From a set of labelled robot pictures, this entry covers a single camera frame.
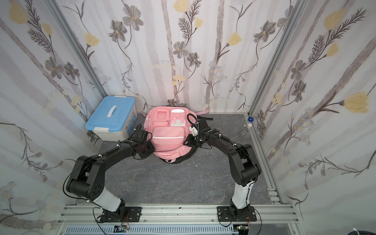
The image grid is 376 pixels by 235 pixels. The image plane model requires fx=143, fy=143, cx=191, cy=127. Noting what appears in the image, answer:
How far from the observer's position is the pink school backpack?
905 mm

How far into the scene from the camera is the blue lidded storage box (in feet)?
3.02

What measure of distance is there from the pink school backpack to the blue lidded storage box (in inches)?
5.8
